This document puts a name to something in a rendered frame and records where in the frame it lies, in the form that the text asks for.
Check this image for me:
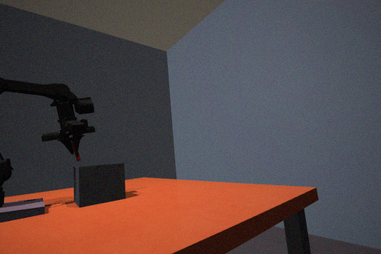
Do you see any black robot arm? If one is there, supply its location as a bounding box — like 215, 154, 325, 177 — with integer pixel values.
0, 77, 94, 207

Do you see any dark red peg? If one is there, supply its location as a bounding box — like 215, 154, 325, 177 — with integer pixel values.
71, 141, 81, 161

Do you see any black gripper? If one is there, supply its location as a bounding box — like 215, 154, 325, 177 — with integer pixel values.
41, 115, 95, 155

